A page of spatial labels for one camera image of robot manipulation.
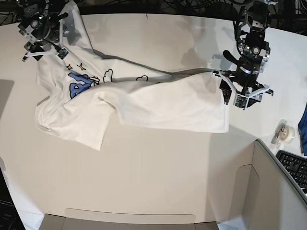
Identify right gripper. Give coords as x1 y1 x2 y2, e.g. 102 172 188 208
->
18 11 69 61

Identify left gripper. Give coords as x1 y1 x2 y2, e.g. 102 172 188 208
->
213 50 274 105

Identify white printed t-shirt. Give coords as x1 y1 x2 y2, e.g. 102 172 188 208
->
35 1 229 150

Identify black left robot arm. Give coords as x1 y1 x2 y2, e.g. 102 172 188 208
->
213 0 277 110

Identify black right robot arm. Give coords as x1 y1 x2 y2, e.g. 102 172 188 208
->
16 0 69 62

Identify clear tape dispenser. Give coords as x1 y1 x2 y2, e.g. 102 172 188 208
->
271 119 295 145

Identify blue clothed person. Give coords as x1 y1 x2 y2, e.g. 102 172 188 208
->
298 110 307 156

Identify grey right partition panel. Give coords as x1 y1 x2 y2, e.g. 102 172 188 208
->
217 140 307 230

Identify grey partition panel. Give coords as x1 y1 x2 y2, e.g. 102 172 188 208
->
39 208 218 230
217 140 307 230

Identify black computer keyboard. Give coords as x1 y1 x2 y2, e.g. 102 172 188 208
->
276 150 307 190

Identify grey front partition panel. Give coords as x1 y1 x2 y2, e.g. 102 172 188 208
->
39 208 218 230

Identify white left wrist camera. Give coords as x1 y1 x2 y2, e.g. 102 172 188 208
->
234 94 249 110

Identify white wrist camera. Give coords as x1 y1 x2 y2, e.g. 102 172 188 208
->
58 48 69 59
234 94 249 110

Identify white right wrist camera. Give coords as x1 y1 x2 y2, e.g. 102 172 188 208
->
58 48 69 59

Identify black background cables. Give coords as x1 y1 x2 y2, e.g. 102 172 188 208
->
0 0 307 32

